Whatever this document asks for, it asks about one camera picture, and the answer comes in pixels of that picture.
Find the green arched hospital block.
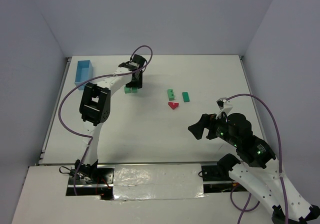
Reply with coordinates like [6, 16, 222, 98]
[167, 89, 175, 101]

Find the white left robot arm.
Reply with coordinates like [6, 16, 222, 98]
[75, 54, 147, 182]

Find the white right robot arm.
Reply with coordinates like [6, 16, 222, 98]
[188, 113, 320, 224]

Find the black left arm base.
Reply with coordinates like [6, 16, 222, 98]
[59, 160, 115, 189]

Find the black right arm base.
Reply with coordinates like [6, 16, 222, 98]
[198, 165, 235, 185]

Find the green rectangular wooden block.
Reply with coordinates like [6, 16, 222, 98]
[182, 92, 190, 103]

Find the red triangular wooden block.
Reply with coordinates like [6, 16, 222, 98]
[168, 102, 179, 110]

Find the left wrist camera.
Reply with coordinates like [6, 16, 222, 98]
[127, 61, 139, 70]

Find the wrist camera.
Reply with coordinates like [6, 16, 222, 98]
[127, 61, 139, 70]
[216, 98, 233, 118]

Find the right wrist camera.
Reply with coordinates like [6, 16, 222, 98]
[216, 98, 233, 118]

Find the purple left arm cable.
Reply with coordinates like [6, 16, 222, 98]
[57, 45, 153, 197]

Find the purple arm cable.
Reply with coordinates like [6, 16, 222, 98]
[57, 45, 153, 197]
[226, 94, 288, 224]

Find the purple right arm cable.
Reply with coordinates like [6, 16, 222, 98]
[226, 94, 288, 224]

